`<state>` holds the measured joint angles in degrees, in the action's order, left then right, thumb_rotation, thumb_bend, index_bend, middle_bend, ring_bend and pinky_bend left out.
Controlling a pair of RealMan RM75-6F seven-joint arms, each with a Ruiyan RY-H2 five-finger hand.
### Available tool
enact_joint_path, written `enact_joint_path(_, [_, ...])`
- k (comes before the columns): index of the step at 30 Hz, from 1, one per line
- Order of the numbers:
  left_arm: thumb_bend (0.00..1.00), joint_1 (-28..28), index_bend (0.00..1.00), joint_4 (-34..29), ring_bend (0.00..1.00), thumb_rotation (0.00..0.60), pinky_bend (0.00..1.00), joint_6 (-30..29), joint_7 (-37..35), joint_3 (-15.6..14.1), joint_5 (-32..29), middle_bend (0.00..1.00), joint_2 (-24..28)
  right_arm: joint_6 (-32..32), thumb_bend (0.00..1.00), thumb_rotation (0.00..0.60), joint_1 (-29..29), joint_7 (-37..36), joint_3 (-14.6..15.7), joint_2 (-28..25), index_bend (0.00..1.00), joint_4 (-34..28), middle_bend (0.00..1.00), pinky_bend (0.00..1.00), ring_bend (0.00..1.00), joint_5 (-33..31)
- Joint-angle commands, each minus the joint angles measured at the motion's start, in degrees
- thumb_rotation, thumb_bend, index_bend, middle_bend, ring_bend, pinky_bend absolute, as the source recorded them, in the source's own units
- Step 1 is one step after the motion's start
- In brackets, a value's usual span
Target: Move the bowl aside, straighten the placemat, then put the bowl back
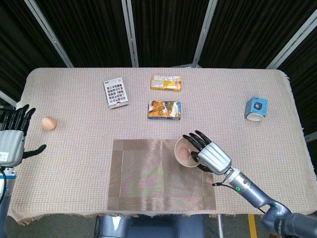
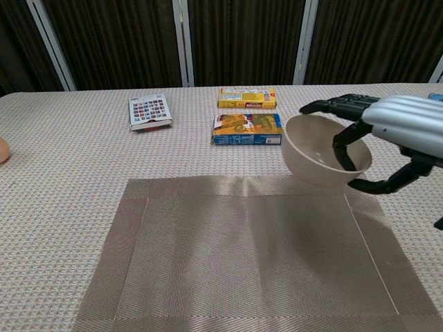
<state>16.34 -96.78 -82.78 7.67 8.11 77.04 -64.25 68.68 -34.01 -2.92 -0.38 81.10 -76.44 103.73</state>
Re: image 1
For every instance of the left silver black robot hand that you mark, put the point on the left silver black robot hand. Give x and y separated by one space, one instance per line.
10 146

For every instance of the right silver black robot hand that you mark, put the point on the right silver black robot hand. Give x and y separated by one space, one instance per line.
214 158

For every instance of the beige bowl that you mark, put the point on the beige bowl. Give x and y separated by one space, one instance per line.
182 153

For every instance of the brown woven placemat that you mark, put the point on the brown woven placemat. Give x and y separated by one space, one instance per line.
148 178

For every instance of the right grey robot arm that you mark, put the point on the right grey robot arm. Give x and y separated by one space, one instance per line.
255 196

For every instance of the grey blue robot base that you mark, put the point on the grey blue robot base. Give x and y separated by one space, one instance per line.
148 226

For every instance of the brown egg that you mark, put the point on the brown egg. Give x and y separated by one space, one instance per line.
49 123

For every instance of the white cup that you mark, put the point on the white cup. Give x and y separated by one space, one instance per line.
255 118

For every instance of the blue cardboard box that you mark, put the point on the blue cardboard box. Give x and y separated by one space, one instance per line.
256 105

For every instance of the grey metal table leg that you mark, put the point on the grey metal table leg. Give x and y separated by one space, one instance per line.
220 226

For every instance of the orange blue snack box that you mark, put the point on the orange blue snack box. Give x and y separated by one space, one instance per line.
164 110

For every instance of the beige woven tablecloth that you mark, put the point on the beige woven tablecloth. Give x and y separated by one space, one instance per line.
74 173

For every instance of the yellow floor tape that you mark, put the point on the yellow floor tape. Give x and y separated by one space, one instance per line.
252 225

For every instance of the yellow snack box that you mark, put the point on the yellow snack box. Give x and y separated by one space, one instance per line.
166 82

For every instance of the black pleated curtain panel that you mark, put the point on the black pleated curtain panel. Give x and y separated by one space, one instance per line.
304 81
168 32
17 44
91 32
247 29

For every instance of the white picture card box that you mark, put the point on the white picture card box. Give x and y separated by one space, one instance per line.
116 93

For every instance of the silver partition frame post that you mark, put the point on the silver partition frame post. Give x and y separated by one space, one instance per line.
311 136
203 32
293 37
7 98
49 32
130 32

